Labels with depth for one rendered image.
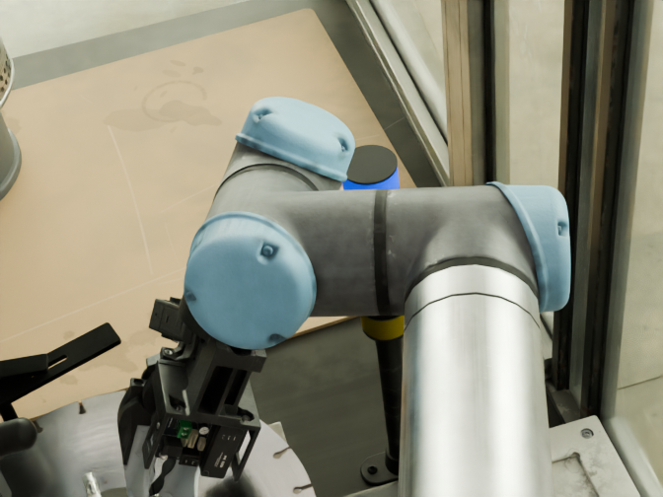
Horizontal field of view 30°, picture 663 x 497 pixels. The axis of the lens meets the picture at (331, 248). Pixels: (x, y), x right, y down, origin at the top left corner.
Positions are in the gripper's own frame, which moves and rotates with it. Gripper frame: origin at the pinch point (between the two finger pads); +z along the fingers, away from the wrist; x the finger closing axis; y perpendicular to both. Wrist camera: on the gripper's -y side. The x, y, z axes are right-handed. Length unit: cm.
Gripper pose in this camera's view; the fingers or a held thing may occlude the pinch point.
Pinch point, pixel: (147, 495)
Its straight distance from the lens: 100.7
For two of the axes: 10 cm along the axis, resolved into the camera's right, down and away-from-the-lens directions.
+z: -3.5, 8.3, 4.4
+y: 2.2, 5.3, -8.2
